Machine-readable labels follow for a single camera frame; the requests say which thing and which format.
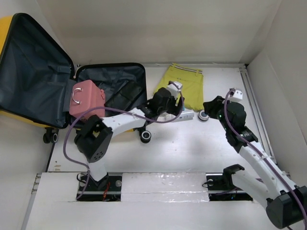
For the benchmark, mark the pink cosmetic case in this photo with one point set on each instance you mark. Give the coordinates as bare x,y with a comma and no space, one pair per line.
85,95

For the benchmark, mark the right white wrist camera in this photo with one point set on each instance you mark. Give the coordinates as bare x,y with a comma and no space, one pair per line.
235,95

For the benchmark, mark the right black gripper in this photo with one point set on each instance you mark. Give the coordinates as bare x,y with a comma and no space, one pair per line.
211,107

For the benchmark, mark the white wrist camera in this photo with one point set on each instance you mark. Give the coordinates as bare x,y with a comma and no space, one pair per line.
174,88
235,95

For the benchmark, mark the yellow-green shorts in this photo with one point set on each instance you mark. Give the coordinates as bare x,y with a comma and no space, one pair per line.
192,84

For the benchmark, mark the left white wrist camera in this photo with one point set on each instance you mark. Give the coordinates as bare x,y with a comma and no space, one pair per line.
174,88

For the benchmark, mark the yellow hard-shell suitcase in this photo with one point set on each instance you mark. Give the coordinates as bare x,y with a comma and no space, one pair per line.
37,76

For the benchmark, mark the small round black jar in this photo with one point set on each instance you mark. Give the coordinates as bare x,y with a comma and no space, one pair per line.
202,116

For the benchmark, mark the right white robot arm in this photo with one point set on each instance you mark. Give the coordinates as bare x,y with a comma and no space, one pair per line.
284,201

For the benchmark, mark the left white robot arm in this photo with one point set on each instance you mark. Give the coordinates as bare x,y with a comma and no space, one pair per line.
94,137

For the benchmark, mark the white spray bottle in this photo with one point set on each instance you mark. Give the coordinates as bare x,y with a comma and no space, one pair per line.
184,116

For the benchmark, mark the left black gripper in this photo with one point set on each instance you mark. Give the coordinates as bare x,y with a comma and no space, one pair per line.
174,109

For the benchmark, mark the black roll-up pouch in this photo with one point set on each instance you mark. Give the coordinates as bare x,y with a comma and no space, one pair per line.
126,96

